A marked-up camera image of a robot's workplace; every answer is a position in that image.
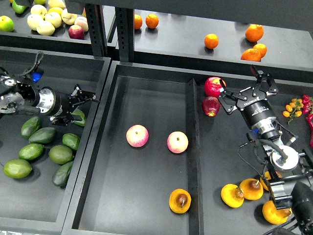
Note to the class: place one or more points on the pale yellow pear right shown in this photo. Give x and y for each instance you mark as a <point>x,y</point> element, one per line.
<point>68,18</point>

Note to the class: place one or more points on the red chili peppers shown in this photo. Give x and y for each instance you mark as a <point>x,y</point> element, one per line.
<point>308,109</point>

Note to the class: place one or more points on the black tray divider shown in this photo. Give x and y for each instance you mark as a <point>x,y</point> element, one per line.
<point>195,212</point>

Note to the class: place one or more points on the bright red apple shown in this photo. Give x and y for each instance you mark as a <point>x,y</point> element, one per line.
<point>212,86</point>

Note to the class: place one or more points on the pink apple left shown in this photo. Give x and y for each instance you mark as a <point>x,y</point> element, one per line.
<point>137,136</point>

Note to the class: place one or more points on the black perforated shelf post right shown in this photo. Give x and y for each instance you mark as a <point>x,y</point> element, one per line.
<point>124,19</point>

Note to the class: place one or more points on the orange centre of shelf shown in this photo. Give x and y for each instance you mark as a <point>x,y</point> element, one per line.
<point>211,41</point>

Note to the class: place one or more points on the yellow pear with brown stem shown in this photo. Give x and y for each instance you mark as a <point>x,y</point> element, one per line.
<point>179,201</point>

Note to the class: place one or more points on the green avocado middle left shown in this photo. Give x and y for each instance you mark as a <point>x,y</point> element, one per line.
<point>31,152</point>

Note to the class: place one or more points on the orange cherry tomato bunch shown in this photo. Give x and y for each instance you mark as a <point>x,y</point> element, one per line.
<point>293,110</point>

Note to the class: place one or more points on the pink peach on shelf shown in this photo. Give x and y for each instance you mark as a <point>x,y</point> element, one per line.
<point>82,22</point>

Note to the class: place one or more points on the orange front right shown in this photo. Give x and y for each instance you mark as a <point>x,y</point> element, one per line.
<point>251,55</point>

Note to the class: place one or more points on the pale yellow pear front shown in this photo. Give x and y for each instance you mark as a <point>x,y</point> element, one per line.
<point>45,28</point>

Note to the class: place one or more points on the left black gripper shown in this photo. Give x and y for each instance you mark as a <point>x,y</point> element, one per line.
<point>65,104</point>

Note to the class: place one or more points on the pale yellow pear back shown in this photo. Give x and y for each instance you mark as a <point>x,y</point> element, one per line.
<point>38,10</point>

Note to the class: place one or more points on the dark avocado upper left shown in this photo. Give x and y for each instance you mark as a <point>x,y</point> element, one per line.
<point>30,127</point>

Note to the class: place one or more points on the green avocado right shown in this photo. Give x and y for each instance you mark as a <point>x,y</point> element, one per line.
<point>71,140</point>

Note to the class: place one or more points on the yellow pear of group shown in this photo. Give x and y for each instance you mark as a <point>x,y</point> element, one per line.
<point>232,195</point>
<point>252,189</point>

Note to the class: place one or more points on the light green avocado bottom left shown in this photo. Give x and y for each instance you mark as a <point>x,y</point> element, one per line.
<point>17,168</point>

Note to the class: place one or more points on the yellow lemon on shelf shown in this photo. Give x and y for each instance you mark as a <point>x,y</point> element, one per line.
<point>56,10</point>

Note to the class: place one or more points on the orange half hidden by post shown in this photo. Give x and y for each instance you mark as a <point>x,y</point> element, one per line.
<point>137,22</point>

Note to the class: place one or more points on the pink apple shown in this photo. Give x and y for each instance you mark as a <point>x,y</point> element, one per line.
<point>137,136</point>
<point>177,142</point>

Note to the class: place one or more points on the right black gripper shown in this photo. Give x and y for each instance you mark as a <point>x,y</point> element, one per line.
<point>256,107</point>

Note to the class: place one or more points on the large orange top right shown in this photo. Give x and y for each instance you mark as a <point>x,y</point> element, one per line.
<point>254,32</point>

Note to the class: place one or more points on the dark red apple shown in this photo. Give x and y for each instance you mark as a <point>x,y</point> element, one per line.
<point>210,106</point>

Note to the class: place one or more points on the pale yellow pear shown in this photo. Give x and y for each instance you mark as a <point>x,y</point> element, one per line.
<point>38,10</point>
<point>33,21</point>
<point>45,28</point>
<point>54,18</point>
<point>68,18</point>

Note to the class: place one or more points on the yellow pear left of group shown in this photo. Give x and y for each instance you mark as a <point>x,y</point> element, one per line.
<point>232,195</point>

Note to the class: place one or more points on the dark green avocado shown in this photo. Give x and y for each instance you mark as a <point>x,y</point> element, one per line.
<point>61,176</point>

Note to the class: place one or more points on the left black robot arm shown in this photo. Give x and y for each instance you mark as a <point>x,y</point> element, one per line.
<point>20,95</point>

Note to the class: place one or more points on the pale yellow pear left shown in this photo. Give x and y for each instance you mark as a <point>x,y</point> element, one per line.
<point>33,21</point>

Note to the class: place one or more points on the small orange right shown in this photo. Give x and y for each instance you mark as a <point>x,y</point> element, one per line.
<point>261,48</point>

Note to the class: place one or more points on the green avocado centre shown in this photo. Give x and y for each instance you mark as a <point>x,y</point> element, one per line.
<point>61,154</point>

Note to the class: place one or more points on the pink apple right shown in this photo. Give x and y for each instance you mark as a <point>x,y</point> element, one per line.
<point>177,142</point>

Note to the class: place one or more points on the yellow pear middle of group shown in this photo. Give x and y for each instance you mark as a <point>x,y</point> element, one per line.
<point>252,189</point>

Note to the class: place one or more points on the pale yellow pear centre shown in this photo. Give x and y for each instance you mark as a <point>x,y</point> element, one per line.
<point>54,18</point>

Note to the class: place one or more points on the green avocado at tray edge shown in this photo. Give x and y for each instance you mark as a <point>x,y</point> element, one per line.
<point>79,117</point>

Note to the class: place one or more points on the black perforated shelf post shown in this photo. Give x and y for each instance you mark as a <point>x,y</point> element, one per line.
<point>97,31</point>
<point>124,19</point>

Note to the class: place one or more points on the red apple on shelf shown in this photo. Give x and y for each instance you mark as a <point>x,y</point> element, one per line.
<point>76,32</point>

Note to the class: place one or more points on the black perforated shelf post left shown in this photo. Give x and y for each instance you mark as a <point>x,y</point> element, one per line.
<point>97,31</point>

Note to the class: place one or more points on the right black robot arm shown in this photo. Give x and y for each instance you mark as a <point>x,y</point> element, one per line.
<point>291,173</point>

